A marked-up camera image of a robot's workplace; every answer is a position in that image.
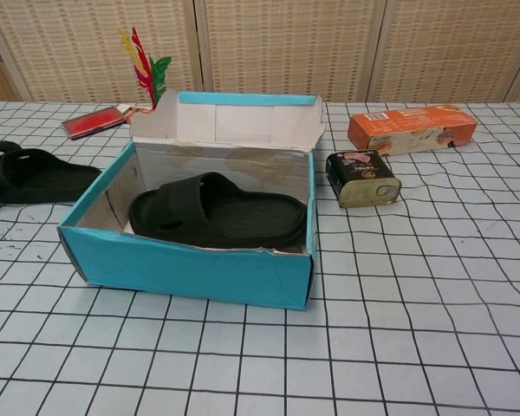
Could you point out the black rubber slipper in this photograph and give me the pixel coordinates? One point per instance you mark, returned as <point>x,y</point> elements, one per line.
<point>47,182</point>
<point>242,216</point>

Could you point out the blue cardboard shoe box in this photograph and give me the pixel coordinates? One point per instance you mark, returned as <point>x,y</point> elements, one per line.
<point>190,273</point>

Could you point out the orange rectangular carton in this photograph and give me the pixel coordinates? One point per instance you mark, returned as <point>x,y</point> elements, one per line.
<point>407,125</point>

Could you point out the black luncheon meat can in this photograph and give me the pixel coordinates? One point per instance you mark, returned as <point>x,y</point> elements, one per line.
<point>359,173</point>

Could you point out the blue checked tablecloth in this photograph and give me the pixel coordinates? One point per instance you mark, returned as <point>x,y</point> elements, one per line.
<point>372,303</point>

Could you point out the small orange white pack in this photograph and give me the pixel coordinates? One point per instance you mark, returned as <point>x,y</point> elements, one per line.
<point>130,113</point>

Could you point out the woven folding screen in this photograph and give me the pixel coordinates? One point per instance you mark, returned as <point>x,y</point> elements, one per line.
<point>286,43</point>

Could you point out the colourful feather shuttlecock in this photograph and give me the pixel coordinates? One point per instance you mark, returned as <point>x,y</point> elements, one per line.
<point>144,69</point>

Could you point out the red flat ink pad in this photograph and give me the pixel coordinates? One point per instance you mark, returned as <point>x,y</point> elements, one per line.
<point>93,122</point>

